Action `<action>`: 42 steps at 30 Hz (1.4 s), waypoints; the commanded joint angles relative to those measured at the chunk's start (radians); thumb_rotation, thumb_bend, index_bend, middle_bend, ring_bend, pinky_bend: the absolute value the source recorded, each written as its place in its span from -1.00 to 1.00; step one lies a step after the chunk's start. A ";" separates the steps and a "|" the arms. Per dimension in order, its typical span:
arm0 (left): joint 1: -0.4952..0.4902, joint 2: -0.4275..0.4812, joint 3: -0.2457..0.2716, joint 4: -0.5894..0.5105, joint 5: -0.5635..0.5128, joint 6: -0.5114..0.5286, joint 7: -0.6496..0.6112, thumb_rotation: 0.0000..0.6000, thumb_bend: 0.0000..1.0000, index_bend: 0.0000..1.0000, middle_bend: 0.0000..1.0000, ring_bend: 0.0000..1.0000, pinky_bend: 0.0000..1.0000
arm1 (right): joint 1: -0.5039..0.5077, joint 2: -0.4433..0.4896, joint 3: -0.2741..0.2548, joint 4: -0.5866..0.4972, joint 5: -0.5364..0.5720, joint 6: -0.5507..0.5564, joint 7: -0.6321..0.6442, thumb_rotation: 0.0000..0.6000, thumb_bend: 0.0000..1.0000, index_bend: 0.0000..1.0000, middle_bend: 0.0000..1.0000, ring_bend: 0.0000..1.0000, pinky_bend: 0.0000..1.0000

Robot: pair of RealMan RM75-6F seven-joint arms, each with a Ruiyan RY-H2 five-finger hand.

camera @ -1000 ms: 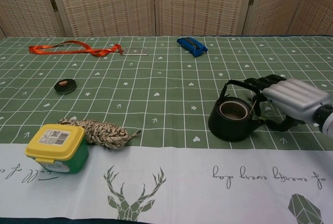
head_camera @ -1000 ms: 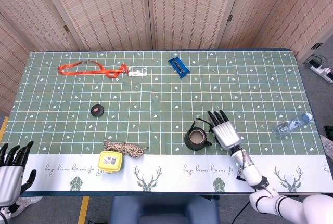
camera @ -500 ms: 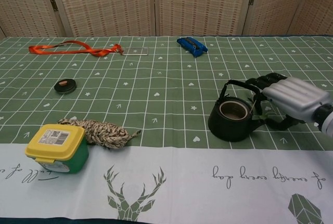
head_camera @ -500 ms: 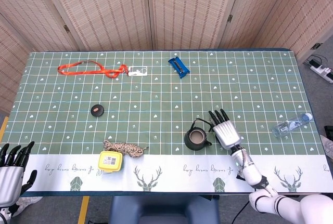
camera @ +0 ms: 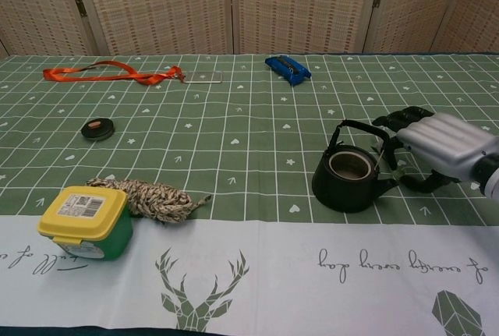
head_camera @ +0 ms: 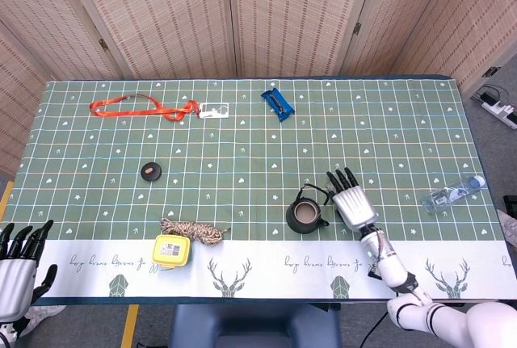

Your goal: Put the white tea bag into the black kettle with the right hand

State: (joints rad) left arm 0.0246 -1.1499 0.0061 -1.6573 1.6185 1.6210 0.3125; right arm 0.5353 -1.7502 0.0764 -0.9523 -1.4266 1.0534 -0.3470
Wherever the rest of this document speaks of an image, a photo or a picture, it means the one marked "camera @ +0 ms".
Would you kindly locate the blue clip object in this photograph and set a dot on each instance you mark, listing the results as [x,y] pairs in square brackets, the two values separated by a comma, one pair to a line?
[288,68]

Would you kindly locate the woven folding screen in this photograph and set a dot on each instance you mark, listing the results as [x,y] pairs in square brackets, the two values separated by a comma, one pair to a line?
[163,4]

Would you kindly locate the black round lid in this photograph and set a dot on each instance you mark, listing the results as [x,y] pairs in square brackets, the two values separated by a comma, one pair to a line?
[97,130]

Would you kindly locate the green grid tablecloth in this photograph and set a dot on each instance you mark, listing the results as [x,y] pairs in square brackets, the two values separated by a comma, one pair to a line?
[249,156]

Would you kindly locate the black cast iron teapot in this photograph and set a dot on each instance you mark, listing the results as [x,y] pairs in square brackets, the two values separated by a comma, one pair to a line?
[339,192]

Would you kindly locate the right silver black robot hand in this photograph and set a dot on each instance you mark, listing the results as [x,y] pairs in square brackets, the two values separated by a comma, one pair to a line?
[444,141]

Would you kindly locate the clear badge holder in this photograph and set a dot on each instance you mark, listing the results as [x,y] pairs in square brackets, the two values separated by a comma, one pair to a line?
[202,76]

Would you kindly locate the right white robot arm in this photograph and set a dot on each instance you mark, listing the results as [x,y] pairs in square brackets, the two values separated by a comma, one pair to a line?
[490,172]

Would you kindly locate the green box with yellow lid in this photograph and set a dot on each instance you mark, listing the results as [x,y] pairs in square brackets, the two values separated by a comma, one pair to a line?
[83,215]

